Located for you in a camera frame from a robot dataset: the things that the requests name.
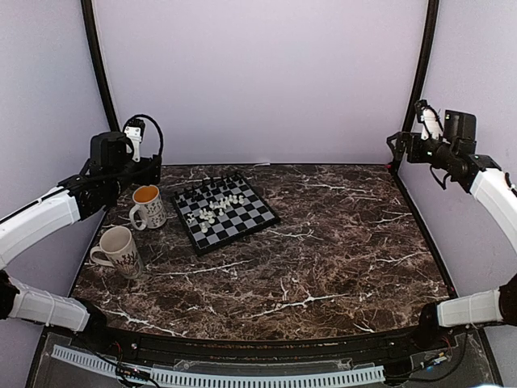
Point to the black grey chess board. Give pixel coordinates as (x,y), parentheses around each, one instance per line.
(253,216)

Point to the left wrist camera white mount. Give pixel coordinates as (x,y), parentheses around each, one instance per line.
(134,131)

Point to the right black frame post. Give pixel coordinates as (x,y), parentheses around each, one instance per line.
(423,62)

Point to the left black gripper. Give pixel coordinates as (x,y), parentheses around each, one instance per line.
(150,170)

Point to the white mug floral pattern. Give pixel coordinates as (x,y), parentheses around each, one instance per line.
(117,249)

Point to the white slotted cable duct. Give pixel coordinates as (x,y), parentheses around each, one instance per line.
(195,374)

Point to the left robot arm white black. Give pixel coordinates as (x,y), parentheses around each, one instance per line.
(113,165)

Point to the black front rail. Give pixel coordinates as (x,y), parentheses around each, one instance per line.
(391,345)

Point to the white mug orange inside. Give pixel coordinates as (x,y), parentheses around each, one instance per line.
(148,211)

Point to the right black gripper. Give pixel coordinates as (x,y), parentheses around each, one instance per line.
(399,152)

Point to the black chess pieces row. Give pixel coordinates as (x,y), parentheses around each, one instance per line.
(229,185)

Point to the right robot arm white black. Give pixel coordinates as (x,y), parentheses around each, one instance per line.
(482,178)

